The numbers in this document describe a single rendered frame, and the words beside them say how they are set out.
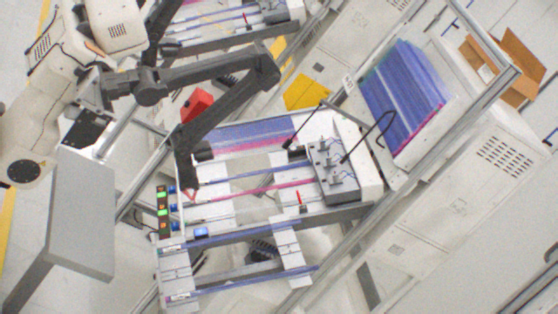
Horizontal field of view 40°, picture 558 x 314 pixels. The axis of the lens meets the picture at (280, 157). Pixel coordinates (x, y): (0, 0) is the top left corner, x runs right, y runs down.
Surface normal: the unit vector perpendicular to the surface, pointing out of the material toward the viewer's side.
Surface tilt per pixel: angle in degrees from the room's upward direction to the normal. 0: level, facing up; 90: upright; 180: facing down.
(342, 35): 90
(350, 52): 90
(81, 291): 0
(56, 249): 0
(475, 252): 90
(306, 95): 90
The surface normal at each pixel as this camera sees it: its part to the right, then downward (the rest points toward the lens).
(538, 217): -0.78, -0.41
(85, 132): 0.30, 0.65
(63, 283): 0.60, -0.70
